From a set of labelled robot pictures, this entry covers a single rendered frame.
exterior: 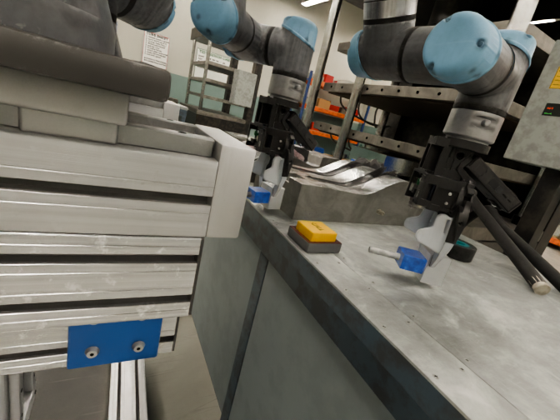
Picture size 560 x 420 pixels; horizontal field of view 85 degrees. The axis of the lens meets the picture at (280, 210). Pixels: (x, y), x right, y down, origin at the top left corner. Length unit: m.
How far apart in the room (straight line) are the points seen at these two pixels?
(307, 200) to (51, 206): 0.56
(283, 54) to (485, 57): 0.37
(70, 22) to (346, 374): 0.57
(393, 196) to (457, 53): 0.53
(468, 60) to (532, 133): 0.96
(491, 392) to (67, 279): 0.44
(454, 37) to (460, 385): 0.40
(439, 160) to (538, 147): 0.84
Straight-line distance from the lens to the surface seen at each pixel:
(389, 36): 0.53
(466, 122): 0.55
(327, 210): 0.78
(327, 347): 0.62
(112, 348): 0.41
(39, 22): 0.27
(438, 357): 0.45
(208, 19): 0.59
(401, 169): 1.74
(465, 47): 0.45
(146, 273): 0.31
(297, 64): 0.68
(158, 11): 0.90
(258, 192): 0.70
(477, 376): 0.47
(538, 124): 1.40
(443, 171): 0.57
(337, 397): 0.63
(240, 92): 5.11
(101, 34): 0.30
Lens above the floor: 1.03
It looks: 17 degrees down
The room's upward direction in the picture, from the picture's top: 14 degrees clockwise
